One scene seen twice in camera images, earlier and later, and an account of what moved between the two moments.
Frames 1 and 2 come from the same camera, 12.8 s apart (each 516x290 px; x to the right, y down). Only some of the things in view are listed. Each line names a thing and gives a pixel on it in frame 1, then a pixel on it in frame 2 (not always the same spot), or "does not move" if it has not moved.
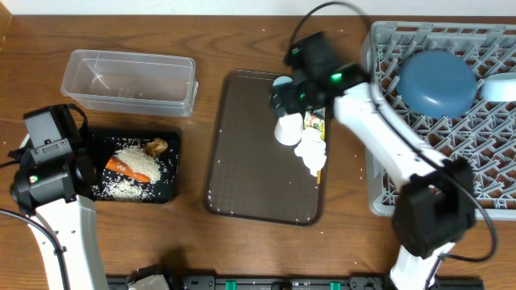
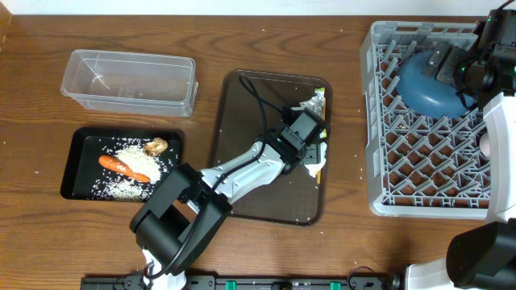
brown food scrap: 156,147 does not move
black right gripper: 287,95 -> 454,56
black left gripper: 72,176 -> 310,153
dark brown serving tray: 250,174 does not move
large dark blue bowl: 436,84 does not move
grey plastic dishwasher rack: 484,135 does not move
